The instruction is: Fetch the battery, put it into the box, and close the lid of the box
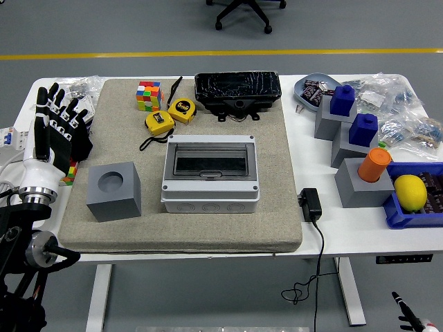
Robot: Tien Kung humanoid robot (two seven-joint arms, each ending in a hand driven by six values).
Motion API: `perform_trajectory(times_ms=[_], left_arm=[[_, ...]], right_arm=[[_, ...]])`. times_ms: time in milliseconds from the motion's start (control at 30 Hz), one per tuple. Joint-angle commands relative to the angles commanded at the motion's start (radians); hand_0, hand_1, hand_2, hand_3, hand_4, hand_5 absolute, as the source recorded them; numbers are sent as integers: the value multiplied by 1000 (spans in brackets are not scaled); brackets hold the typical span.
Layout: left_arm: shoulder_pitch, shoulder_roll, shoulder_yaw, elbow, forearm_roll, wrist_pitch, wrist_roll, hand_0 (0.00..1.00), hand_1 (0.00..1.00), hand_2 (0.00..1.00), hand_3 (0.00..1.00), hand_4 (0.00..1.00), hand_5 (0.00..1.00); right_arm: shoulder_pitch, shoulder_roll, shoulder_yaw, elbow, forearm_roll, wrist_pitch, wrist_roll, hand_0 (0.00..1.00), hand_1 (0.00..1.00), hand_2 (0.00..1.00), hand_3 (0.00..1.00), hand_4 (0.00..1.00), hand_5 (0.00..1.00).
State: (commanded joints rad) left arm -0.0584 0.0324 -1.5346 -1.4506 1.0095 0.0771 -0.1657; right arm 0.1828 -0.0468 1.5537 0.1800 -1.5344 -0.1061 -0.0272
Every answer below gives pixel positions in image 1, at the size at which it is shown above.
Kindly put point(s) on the white circuit breaker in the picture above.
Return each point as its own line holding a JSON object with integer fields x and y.
{"x": 10, "y": 138}

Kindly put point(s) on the blue bottle-shaped block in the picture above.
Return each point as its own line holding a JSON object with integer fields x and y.
{"x": 342, "y": 102}
{"x": 363, "y": 129}

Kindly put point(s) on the grey electrical enclosure box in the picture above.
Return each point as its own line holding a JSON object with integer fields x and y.
{"x": 207, "y": 197}

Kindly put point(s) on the grey-brown mat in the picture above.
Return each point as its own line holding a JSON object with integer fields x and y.
{"x": 225, "y": 235}

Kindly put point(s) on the silver foil packet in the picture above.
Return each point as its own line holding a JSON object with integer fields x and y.
{"x": 324, "y": 86}

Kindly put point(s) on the smoky transparent hinged box lid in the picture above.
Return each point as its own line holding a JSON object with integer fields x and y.
{"x": 207, "y": 160}

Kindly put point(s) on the yellow lemon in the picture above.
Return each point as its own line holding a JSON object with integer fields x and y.
{"x": 411, "y": 192}

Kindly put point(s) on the white wall socket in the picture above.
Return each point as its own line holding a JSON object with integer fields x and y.
{"x": 90, "y": 103}

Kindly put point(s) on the blue-grey dish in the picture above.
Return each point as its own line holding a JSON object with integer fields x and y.
{"x": 301, "y": 90}

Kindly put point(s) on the small clear bag of parts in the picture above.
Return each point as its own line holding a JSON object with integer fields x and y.
{"x": 356, "y": 84}

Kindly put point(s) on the black power adapter plug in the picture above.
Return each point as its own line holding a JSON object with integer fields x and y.
{"x": 311, "y": 204}

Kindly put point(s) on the small green piece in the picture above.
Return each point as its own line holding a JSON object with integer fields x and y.
{"x": 382, "y": 144}

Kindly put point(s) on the black cloth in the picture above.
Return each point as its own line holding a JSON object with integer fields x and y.
{"x": 83, "y": 141}

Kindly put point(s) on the small colourful puzzle cube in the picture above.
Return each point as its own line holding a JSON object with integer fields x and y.
{"x": 71, "y": 173}

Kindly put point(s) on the black plastic tray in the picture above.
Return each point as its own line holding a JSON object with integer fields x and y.
{"x": 239, "y": 86}

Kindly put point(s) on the dark brown component packs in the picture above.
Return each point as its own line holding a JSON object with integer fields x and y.
{"x": 434, "y": 193}

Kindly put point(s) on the grey block with round hole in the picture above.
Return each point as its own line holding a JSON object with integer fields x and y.
{"x": 114, "y": 204}

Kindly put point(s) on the blue plastic bin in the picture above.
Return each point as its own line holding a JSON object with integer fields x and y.
{"x": 398, "y": 218}

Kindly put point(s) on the black table control panel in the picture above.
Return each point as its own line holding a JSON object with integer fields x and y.
{"x": 405, "y": 259}

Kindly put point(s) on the large clear bag of parts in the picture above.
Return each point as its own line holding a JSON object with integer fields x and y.
{"x": 391, "y": 93}

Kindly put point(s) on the yellow tape measure black label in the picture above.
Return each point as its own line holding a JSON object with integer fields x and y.
{"x": 181, "y": 109}

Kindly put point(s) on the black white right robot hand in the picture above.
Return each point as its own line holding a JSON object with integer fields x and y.
{"x": 410, "y": 316}

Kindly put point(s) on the large colourful puzzle cube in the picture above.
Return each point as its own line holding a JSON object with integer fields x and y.
{"x": 149, "y": 95}

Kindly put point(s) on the dark patterned candy packet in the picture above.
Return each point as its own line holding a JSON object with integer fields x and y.
{"x": 310, "y": 83}
{"x": 313, "y": 94}

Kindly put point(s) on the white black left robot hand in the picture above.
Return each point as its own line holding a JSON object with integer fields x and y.
{"x": 52, "y": 145}

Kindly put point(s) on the grey block holder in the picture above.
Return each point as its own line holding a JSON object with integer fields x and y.
{"x": 325, "y": 124}
{"x": 341, "y": 152}
{"x": 353, "y": 193}

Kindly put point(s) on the orange cylinder battery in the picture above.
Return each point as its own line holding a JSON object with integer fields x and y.
{"x": 375, "y": 164}

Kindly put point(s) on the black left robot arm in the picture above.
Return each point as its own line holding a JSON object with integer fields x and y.
{"x": 20, "y": 214}

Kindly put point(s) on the white table leg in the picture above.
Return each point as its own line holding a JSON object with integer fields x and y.
{"x": 351, "y": 294}
{"x": 98, "y": 297}

